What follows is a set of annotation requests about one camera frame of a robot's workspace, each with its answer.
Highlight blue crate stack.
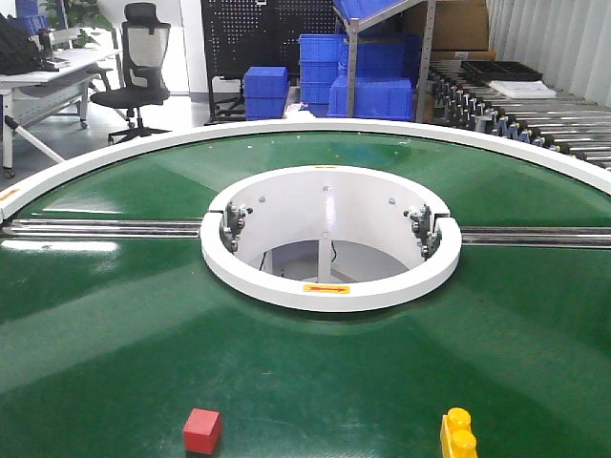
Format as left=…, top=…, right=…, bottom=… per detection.
left=299, top=33, right=345, bottom=105
left=243, top=67, right=289, bottom=120

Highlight white folding desk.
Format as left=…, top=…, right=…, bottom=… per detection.
left=1, top=49, right=118, bottom=178

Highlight red cube block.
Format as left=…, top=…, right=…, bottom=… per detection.
left=182, top=408, right=222, bottom=455

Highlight white flat tray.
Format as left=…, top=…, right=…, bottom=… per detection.
left=489, top=80, right=557, bottom=99

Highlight metal shelf frame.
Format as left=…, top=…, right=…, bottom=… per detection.
left=333, top=0, right=436, bottom=123

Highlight right steel roller bar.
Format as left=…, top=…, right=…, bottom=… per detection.
left=460, top=226, right=610, bottom=249

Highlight large blue crate on floor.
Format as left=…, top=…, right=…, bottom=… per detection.
left=327, top=75, right=413, bottom=121

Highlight roller conveyor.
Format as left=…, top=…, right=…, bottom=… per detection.
left=429, top=60, right=610, bottom=170

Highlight black plastic tray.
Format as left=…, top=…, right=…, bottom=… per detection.
left=460, top=60, right=542, bottom=82

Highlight black perforated pegboard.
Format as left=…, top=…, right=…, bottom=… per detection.
left=200, top=0, right=335, bottom=79

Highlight white outer rim guard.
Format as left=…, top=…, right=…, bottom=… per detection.
left=1, top=118, right=610, bottom=221

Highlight left steel roller bar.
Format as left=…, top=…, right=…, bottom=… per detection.
left=1, top=219, right=201, bottom=239

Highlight black backpack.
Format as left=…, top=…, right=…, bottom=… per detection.
left=1, top=15, right=43, bottom=75

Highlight white inner ring guard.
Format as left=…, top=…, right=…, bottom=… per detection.
left=200, top=165, right=462, bottom=313

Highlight steel roller bar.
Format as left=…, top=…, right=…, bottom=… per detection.
left=1, top=219, right=201, bottom=239
left=460, top=226, right=610, bottom=249

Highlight yellow arrow sticker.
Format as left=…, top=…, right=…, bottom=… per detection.
left=303, top=283, right=350, bottom=294

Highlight blue crate stack middle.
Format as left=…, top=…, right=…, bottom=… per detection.
left=299, top=33, right=345, bottom=105

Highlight yellow toy brick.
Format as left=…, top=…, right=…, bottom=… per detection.
left=440, top=407, right=477, bottom=458

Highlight cardboard box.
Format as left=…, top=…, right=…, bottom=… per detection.
left=432, top=0, right=489, bottom=52

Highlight blue crate stack left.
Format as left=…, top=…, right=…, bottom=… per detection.
left=243, top=67, right=289, bottom=120

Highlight black mesh office chair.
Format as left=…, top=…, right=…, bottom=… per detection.
left=91, top=2, right=171, bottom=144

